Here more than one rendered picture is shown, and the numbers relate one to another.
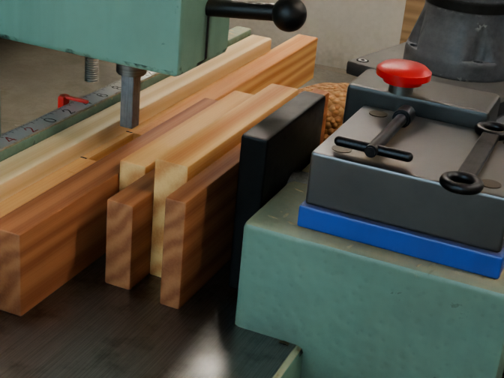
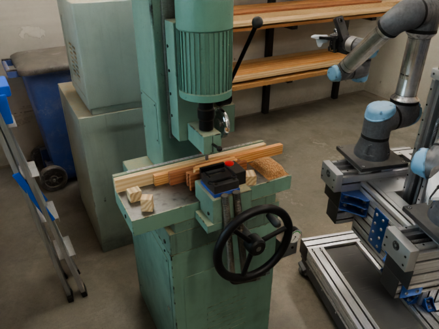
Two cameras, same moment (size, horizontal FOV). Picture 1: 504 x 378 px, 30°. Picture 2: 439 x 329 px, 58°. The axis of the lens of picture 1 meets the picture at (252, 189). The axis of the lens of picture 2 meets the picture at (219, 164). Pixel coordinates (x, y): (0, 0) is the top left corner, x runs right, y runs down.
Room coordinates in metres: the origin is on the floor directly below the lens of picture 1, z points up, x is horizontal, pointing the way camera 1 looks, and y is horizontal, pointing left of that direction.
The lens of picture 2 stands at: (-0.36, -0.79, 1.64)
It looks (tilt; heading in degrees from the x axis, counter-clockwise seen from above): 29 degrees down; 41
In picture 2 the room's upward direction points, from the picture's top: straight up
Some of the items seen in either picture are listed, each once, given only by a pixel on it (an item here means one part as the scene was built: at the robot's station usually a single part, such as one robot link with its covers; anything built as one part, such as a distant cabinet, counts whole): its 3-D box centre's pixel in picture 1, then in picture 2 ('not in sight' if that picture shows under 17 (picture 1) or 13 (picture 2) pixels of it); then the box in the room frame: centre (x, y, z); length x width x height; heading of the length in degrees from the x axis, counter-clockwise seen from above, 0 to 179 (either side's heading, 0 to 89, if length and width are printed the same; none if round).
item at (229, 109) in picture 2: not in sight; (221, 117); (0.77, 0.20, 1.02); 0.09 x 0.07 x 0.12; 159
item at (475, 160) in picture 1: (478, 154); (222, 179); (0.43, -0.11, 1.00); 0.10 x 0.02 x 0.01; 159
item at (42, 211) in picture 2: not in sight; (33, 201); (0.22, 0.88, 0.58); 0.27 x 0.25 x 1.16; 162
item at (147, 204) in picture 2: not in sight; (147, 202); (0.26, 0.06, 0.92); 0.04 x 0.03 x 0.05; 130
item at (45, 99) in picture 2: not in sight; (65, 116); (0.97, 1.95, 0.48); 0.64 x 0.54 x 0.97; 162
